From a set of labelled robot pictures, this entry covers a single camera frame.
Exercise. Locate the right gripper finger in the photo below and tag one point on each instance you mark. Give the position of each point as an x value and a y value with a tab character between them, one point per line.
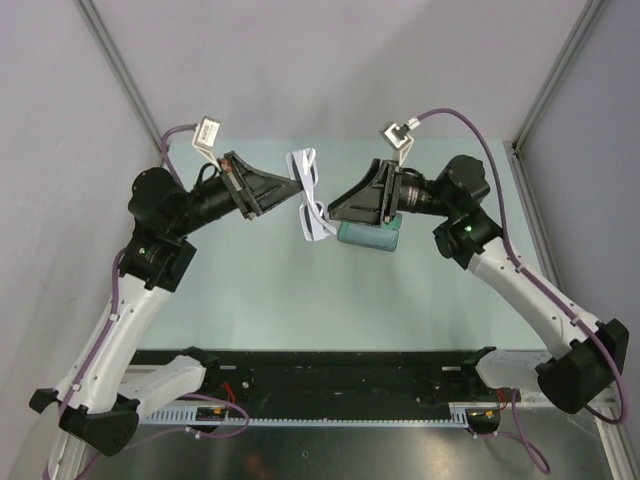
357	182
363	211

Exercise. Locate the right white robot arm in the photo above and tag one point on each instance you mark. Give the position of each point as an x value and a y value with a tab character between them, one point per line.
584	354

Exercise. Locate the left aluminium frame post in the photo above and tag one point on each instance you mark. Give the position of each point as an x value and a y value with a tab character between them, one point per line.
117	64

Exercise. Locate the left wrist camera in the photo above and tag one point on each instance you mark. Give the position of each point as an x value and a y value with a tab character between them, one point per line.
204	139

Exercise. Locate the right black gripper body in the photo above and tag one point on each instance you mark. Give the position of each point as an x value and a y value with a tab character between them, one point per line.
409	194

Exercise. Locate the aluminium frame post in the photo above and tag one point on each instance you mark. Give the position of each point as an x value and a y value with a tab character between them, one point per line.
117	64
580	33

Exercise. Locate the white frame sunglasses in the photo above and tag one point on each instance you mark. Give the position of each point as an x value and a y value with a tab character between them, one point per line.
302	167

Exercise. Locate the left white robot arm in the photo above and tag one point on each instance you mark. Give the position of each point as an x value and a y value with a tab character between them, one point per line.
96	405

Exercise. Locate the right aluminium frame post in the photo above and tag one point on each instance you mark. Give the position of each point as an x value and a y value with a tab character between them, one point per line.
580	33

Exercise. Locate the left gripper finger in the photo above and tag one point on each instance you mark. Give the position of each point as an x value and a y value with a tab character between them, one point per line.
264	194
242	175

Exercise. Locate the grey slotted cable duct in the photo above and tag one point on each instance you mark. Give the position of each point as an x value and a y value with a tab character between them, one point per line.
454	415

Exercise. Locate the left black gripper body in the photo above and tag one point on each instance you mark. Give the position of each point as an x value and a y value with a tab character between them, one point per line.
219	195

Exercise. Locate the grey glasses case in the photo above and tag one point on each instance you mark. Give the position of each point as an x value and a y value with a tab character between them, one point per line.
384	238

